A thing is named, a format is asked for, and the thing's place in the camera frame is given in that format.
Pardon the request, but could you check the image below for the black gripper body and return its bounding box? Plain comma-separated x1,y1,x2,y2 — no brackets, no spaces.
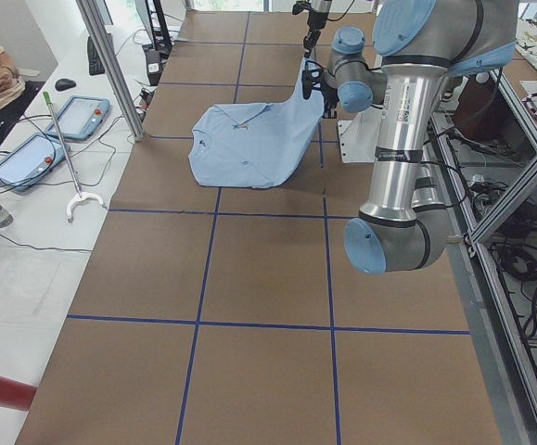
321,83,339,111
307,9,328,32

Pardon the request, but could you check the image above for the light blue t-shirt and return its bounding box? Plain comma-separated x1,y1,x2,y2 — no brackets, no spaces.
188,58,324,188

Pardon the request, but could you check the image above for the reacher grabber stick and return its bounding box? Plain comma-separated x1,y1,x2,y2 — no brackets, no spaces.
43,92,107,223

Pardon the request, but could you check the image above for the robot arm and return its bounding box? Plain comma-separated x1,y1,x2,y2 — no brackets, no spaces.
303,0,332,57
327,1,518,273

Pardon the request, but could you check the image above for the black power adapter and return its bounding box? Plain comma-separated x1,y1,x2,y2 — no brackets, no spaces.
145,48,163,86

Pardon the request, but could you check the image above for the black keyboard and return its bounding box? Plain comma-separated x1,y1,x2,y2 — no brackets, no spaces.
86,36,105,76

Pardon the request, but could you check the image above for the far blue teach pendant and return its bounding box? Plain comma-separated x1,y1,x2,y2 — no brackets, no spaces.
56,95,110,142

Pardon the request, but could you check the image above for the blue teach pendant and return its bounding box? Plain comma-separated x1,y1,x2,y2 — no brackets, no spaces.
56,95,110,142
0,133,65,192

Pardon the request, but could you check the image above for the black computer mouse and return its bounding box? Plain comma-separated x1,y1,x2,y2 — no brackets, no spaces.
55,78,77,92

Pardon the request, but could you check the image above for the near blue teach pendant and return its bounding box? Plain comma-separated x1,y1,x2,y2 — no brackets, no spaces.
0,133,65,192

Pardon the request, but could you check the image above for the red cylinder tube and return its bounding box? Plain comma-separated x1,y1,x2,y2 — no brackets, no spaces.
0,376,37,411

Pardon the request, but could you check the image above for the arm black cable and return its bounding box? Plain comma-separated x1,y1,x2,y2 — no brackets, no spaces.
326,0,357,22
416,124,473,242

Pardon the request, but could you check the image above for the white central pedestal column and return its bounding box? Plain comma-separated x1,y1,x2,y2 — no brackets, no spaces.
337,108,382,164

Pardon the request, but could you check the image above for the aluminium frame post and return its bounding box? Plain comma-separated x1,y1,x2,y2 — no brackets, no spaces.
76,0,145,142

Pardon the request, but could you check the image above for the aluminium frame rack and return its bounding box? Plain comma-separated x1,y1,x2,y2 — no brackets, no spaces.
428,56,537,444

